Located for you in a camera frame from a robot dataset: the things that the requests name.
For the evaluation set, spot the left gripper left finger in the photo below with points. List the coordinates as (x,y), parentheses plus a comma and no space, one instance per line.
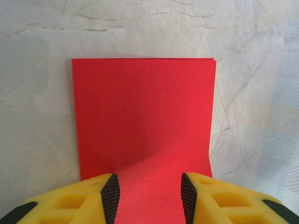
(70,203)

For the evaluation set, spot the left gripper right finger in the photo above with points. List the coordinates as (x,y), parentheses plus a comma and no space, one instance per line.
(229,205)

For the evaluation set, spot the red square paper sheet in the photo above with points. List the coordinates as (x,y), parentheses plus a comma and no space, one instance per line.
(140,105)

